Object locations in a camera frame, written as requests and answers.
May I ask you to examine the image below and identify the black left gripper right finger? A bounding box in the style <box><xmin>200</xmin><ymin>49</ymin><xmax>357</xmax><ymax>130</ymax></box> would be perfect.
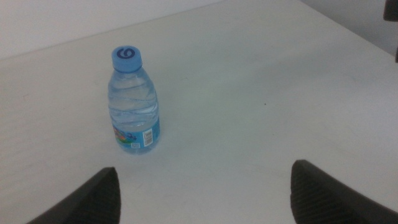
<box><xmin>289</xmin><ymin>159</ymin><xmax>398</xmax><ymax>224</ymax></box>

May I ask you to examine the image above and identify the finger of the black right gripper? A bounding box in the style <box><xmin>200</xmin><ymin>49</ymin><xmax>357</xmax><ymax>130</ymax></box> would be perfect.
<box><xmin>383</xmin><ymin>0</ymin><xmax>398</xmax><ymax>22</ymax></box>

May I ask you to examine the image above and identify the small blue-capped water bottle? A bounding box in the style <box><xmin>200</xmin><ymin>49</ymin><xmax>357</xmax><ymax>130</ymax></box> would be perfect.
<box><xmin>107</xmin><ymin>45</ymin><xmax>161</xmax><ymax>156</ymax></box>

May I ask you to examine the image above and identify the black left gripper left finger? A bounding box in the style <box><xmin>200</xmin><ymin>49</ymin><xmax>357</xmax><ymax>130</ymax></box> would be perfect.
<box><xmin>25</xmin><ymin>166</ymin><xmax>122</xmax><ymax>224</ymax></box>

